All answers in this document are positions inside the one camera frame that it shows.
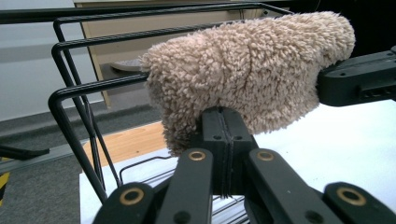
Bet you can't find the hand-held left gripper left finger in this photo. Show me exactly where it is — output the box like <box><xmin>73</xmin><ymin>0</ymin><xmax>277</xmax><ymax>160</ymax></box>
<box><xmin>199</xmin><ymin>106</ymin><xmax>231</xmax><ymax>198</ymax></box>

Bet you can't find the orange wooden board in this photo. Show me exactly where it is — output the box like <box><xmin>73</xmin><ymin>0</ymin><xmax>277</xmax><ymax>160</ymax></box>
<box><xmin>82</xmin><ymin>120</ymin><xmax>167</xmax><ymax>167</ymax></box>

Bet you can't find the black stand leg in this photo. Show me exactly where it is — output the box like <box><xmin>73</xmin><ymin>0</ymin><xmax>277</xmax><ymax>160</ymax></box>
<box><xmin>0</xmin><ymin>145</ymin><xmax>50</xmax><ymax>161</ymax></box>

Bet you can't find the beige wooden cabinet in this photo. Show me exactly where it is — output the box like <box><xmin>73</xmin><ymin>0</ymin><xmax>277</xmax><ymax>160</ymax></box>
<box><xmin>73</xmin><ymin>0</ymin><xmax>293</xmax><ymax>110</ymax></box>

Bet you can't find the beige terry towel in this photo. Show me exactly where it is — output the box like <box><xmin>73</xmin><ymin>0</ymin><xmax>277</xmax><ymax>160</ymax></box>
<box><xmin>139</xmin><ymin>10</ymin><xmax>357</xmax><ymax>158</ymax></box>

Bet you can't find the grey flat object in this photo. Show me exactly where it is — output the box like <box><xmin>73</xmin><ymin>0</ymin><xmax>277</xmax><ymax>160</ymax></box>
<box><xmin>110</xmin><ymin>58</ymin><xmax>145</xmax><ymax>73</ymax></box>

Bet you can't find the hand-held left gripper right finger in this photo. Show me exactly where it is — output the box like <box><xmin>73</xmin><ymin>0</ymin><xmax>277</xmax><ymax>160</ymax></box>
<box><xmin>221</xmin><ymin>106</ymin><xmax>260</xmax><ymax>198</ymax></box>

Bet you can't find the black wire rack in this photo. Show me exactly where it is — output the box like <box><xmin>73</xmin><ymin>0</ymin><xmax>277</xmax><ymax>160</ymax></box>
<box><xmin>0</xmin><ymin>2</ymin><xmax>295</xmax><ymax>224</ymax></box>

